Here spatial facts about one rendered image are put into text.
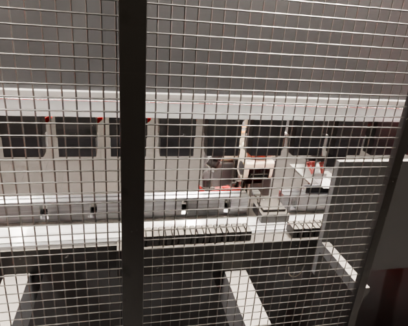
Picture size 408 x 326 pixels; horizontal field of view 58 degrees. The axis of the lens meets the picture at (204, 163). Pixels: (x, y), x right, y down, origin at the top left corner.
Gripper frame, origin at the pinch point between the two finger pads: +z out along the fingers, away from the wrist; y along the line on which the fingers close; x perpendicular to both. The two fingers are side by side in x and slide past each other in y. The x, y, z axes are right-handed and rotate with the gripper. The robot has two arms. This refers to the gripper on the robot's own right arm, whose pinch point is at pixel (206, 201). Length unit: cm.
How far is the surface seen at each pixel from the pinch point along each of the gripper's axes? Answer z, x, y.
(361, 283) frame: -7, -2, 124
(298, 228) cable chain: -12, 1, 89
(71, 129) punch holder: -47, -75, 46
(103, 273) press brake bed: 20, -64, 33
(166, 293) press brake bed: 35, -34, 34
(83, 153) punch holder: -37, -70, 44
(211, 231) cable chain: -13, -31, 84
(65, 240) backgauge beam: -10, -79, 68
